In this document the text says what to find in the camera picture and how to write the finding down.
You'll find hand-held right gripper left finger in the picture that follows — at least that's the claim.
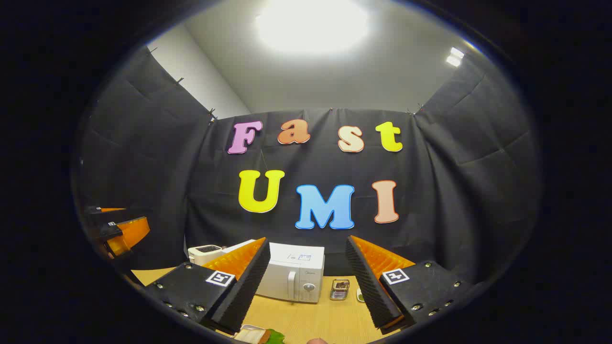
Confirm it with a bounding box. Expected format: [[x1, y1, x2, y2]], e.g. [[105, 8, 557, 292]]
[[143, 237, 272, 335]]

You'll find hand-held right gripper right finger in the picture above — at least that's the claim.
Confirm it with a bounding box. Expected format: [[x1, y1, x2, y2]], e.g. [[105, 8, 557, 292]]
[[345, 235, 475, 333]]

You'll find white microwave oven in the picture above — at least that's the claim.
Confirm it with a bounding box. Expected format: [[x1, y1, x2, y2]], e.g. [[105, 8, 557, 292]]
[[221, 239, 326, 304]]

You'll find white plate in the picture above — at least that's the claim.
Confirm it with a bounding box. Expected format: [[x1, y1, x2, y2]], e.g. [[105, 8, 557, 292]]
[[234, 325, 266, 343]]

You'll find white toaster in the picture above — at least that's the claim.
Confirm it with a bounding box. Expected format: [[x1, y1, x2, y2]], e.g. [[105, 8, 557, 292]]
[[187, 245, 223, 266]]

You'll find large ceiling light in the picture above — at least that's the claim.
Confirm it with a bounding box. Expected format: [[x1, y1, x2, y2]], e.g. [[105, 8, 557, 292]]
[[256, 0, 370, 54]]

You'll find metal wire basket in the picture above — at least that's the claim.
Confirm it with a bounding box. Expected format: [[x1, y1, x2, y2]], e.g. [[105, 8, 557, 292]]
[[330, 279, 350, 301]]

